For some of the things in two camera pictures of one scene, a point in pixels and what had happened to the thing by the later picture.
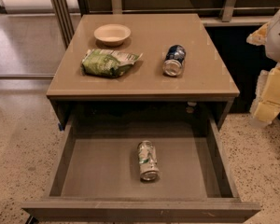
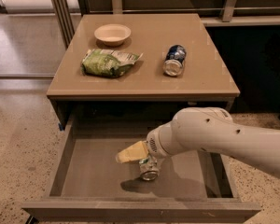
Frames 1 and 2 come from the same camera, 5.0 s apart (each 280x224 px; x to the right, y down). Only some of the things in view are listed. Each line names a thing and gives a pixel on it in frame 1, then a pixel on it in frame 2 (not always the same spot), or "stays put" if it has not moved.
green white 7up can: x=147 y=160 stays put
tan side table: x=142 y=65 stays put
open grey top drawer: x=94 y=175 stays put
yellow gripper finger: x=276 y=94 to x=169 y=145
